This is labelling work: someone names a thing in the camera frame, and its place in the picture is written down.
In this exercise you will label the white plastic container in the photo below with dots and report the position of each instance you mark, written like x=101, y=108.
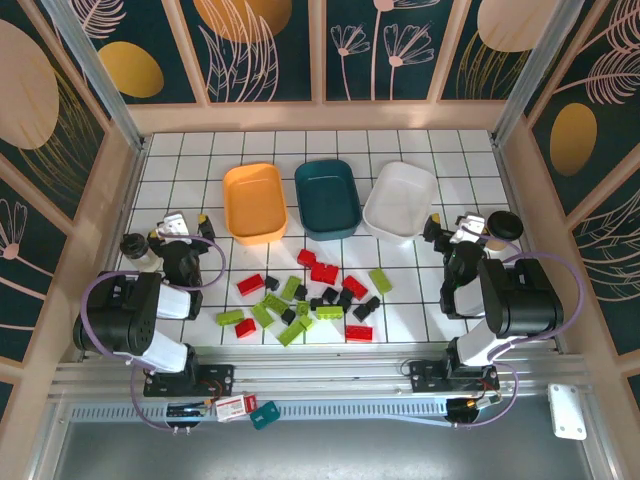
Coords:
x=400, y=202

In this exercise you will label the orange plastic container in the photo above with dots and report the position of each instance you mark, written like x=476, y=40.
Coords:
x=255, y=202

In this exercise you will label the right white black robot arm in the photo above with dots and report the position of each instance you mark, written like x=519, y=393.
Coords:
x=525, y=305

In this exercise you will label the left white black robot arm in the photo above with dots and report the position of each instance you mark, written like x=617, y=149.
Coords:
x=115, y=320

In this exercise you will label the small bottle with black cap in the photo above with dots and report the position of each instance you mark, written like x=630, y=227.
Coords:
x=140, y=255

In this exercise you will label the paper cup with black lid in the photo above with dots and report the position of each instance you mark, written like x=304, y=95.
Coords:
x=506, y=226

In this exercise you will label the teal plastic container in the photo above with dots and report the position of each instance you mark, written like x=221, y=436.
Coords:
x=327, y=200

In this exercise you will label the black electronics module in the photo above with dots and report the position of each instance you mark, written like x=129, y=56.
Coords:
x=465, y=407
x=185, y=412

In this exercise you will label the red white label card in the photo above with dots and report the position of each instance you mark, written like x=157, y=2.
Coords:
x=232, y=407

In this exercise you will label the teal plastic tag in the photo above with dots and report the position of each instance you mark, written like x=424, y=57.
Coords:
x=264, y=415

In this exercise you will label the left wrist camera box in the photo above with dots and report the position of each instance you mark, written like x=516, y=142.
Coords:
x=174, y=223

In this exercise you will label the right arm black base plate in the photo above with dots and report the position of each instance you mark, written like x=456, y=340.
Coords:
x=425, y=375

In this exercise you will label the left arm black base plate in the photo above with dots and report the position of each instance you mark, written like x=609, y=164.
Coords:
x=220, y=377

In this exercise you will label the aluminium frame post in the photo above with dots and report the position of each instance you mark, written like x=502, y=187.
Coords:
x=534, y=70
x=100, y=70

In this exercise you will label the aluminium mounting rail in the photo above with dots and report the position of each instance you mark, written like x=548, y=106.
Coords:
x=320, y=375

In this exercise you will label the white mounting bracket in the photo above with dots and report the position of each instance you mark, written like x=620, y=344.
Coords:
x=566, y=411

